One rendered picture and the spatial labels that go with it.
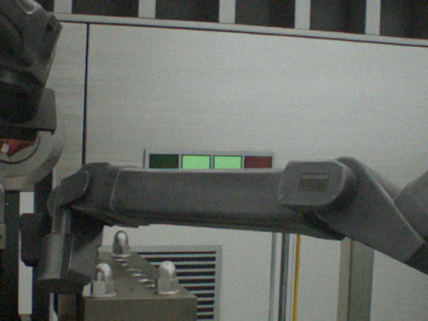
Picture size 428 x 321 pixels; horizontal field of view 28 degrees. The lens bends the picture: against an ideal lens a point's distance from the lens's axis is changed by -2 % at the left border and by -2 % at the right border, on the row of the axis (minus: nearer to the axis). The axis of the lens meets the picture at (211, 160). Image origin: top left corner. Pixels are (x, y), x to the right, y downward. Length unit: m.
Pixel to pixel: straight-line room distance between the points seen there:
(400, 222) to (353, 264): 1.25
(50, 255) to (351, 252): 1.00
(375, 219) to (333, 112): 1.01
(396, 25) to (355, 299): 0.60
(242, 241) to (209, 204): 3.30
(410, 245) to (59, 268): 0.49
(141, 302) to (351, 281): 0.80
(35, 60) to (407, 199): 0.42
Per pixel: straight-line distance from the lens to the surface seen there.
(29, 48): 0.87
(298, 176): 0.71
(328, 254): 4.32
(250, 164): 1.60
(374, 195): 0.68
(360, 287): 1.92
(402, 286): 4.55
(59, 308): 1.23
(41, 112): 1.07
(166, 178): 0.89
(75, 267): 1.00
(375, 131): 1.72
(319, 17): 1.75
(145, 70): 1.55
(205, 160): 1.57
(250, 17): 1.70
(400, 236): 0.65
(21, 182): 1.19
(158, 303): 1.21
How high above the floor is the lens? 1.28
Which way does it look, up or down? 3 degrees down
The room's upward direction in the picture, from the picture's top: 2 degrees clockwise
